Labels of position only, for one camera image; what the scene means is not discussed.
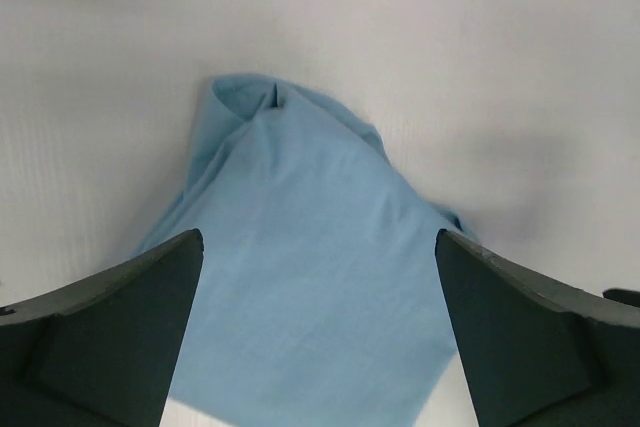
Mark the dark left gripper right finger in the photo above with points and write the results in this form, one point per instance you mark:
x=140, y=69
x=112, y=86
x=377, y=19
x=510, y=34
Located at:
x=536, y=351

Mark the light blue t shirt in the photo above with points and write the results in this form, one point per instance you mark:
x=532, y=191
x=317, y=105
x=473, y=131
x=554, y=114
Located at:
x=319, y=301

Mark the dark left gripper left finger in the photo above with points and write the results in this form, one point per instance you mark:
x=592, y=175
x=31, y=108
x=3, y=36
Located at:
x=101, y=351

